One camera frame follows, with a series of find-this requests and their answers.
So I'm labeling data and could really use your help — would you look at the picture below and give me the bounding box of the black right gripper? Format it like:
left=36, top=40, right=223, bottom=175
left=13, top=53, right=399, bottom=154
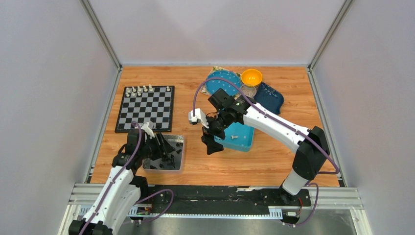
left=200, top=110, right=232, bottom=155

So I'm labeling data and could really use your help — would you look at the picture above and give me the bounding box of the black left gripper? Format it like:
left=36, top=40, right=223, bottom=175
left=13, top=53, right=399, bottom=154
left=139, top=132, right=176, bottom=161

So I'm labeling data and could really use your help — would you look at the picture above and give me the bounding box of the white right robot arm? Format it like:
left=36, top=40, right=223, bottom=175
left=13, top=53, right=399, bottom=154
left=188, top=89, right=329, bottom=205

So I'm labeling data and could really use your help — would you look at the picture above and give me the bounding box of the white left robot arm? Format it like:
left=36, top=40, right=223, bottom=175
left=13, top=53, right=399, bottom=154
left=69, top=128, right=175, bottom=235

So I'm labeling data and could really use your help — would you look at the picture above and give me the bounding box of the silver metal tray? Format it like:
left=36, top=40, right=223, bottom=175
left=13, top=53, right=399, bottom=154
left=142, top=133, right=185, bottom=173

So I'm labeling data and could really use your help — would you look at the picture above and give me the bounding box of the blue plastic bin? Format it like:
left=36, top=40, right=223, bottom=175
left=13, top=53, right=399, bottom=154
left=215, top=123, right=254, bottom=152

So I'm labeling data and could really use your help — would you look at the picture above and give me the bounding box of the black and white chessboard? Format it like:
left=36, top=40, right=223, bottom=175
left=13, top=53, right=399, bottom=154
left=115, top=86, right=175, bottom=133

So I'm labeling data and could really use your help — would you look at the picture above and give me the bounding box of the light blue dotted plate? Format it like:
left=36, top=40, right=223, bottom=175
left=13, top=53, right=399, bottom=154
left=206, top=70, right=242, bottom=96

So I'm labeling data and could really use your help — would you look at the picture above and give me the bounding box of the clear glass cup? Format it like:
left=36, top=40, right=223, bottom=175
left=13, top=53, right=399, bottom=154
left=240, top=84, right=257, bottom=99

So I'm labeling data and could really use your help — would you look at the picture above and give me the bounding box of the dark blue leaf plate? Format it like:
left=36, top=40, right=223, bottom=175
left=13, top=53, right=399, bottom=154
left=254, top=82, right=284, bottom=115

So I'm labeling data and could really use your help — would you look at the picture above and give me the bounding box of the yellow bowl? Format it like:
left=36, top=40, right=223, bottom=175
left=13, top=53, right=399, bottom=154
left=240, top=69, right=263, bottom=87

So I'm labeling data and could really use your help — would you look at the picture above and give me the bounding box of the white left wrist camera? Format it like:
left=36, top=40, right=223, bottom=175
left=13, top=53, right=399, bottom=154
left=141, top=121, right=155, bottom=139

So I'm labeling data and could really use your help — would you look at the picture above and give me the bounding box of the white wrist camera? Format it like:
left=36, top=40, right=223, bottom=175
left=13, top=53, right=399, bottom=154
left=188, top=108, right=209, bottom=129
left=141, top=121, right=155, bottom=139

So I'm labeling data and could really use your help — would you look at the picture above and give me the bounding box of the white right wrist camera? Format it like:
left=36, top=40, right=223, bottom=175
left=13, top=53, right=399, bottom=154
left=188, top=108, right=209, bottom=129

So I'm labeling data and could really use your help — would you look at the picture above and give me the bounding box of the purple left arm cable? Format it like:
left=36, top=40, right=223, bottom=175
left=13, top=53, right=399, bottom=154
left=77, top=121, right=175, bottom=235

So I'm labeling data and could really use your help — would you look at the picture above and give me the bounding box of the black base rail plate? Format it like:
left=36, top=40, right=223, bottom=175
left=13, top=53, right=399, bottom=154
left=138, top=185, right=312, bottom=215

